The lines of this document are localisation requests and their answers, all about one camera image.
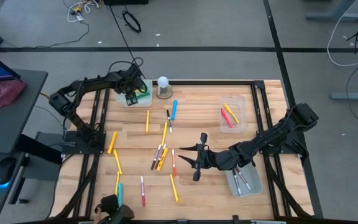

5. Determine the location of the black handheld device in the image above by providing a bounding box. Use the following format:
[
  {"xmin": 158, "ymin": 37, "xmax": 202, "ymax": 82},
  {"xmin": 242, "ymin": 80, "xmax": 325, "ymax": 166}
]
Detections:
[{"xmin": 94, "ymin": 194, "xmax": 135, "ymax": 224}]

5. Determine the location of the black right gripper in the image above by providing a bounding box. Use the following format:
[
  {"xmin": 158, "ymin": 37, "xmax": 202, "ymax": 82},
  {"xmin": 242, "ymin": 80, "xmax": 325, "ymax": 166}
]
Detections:
[{"xmin": 177, "ymin": 133, "xmax": 231, "ymax": 182}]

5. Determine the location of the orange Expo marker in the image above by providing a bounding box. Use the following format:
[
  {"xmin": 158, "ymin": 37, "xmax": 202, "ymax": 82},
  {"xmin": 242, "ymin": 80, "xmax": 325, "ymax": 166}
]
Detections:
[{"xmin": 171, "ymin": 149, "xmax": 177, "ymax": 177}]

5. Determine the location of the grey desk base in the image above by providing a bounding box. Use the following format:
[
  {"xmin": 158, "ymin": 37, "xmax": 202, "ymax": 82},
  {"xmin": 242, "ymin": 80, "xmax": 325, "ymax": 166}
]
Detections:
[{"xmin": 9, "ymin": 132, "xmax": 63, "ymax": 205}]

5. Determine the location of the coiled black cable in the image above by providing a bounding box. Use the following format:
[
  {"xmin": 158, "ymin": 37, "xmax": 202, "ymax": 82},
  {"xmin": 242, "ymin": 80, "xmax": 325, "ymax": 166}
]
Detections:
[{"xmin": 121, "ymin": 9, "xmax": 142, "ymax": 34}]

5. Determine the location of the long black floor cable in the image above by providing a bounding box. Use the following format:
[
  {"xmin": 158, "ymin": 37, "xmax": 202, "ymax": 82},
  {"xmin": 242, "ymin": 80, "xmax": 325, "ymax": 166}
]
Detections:
[{"xmin": 108, "ymin": 4, "xmax": 142, "ymax": 68}]

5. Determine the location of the black box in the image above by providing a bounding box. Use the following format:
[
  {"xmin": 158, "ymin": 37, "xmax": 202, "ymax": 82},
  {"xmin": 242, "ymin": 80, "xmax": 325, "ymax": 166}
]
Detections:
[{"xmin": 103, "ymin": 0, "xmax": 149, "ymax": 6}]

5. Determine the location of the dark grey desk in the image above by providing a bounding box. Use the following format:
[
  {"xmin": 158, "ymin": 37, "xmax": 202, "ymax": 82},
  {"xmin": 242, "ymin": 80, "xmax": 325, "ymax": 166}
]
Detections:
[{"xmin": 0, "ymin": 68, "xmax": 48, "ymax": 224}]

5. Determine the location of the grey table foot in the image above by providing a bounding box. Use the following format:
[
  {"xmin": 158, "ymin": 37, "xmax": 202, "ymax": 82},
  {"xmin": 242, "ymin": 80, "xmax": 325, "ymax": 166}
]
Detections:
[
  {"xmin": 305, "ymin": 0, "xmax": 358, "ymax": 23},
  {"xmin": 330, "ymin": 84, "xmax": 358, "ymax": 102}
]

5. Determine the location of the black computer mouse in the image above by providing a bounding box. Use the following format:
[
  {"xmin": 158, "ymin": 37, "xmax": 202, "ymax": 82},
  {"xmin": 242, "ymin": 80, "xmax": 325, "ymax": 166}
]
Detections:
[{"xmin": 0, "ymin": 156, "xmax": 17, "ymax": 187}]

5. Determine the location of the brown Expo marker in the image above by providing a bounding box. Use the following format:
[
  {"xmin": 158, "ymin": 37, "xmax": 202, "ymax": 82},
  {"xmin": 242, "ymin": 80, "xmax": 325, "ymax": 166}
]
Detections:
[
  {"xmin": 150, "ymin": 144, "xmax": 162, "ymax": 170},
  {"xmin": 236, "ymin": 166, "xmax": 252, "ymax": 191},
  {"xmin": 154, "ymin": 143, "xmax": 167, "ymax": 170}
]

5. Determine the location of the blue highlighter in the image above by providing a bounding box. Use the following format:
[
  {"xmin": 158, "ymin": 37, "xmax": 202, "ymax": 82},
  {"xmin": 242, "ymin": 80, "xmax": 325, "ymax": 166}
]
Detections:
[{"xmin": 170, "ymin": 99, "xmax": 178, "ymax": 121}]

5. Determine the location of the yellow Sharpie highlighter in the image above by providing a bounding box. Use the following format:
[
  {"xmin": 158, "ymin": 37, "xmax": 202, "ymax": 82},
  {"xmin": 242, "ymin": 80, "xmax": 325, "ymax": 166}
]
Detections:
[
  {"xmin": 106, "ymin": 131, "xmax": 118, "ymax": 155},
  {"xmin": 156, "ymin": 147, "xmax": 169, "ymax": 172}
]

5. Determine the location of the white and yellow cable bundle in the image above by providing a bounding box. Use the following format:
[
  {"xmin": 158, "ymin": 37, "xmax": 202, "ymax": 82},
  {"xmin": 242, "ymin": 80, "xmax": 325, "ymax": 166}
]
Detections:
[{"xmin": 66, "ymin": 0, "xmax": 101, "ymax": 23}]

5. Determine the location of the teal highlighter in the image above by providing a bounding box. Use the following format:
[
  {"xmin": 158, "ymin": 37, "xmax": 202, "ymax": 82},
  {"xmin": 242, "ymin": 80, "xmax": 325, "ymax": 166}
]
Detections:
[{"xmin": 117, "ymin": 182, "xmax": 124, "ymax": 207}]

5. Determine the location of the clear plastic bin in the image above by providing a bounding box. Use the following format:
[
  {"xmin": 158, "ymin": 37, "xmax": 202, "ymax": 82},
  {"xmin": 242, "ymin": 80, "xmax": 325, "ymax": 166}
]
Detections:
[{"xmin": 218, "ymin": 95, "xmax": 249, "ymax": 134}]

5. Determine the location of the thin black floor cable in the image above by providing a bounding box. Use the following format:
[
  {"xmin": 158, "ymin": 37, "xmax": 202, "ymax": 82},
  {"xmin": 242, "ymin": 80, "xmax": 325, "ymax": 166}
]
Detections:
[{"xmin": 0, "ymin": 12, "xmax": 90, "ymax": 50}]

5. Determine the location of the thin red highlighter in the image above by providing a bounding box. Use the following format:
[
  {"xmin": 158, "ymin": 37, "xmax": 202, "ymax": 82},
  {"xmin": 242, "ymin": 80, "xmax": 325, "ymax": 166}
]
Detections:
[{"xmin": 220, "ymin": 108, "xmax": 234, "ymax": 129}]

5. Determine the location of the white plastic bin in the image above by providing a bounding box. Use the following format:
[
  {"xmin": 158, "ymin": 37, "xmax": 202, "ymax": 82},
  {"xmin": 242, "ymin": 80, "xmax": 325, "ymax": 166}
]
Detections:
[{"xmin": 115, "ymin": 79, "xmax": 154, "ymax": 108}]

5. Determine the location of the grey plastic bin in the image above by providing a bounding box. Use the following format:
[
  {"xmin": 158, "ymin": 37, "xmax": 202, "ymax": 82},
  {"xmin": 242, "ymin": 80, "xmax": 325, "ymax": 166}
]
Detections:
[{"xmin": 224, "ymin": 164, "xmax": 264, "ymax": 197}]

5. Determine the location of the white floor cable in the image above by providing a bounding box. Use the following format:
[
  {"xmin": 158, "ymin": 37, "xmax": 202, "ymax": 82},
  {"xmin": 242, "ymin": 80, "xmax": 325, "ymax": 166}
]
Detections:
[{"xmin": 326, "ymin": 0, "xmax": 358, "ymax": 67}]

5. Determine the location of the white light bulb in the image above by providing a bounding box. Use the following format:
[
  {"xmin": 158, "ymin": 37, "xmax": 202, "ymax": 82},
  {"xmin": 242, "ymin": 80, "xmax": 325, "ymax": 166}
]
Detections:
[{"xmin": 157, "ymin": 76, "xmax": 170, "ymax": 90}]

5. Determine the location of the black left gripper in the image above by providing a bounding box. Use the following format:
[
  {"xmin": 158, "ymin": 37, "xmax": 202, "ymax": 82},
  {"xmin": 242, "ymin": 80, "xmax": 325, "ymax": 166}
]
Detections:
[{"xmin": 116, "ymin": 63, "xmax": 147, "ymax": 106}]

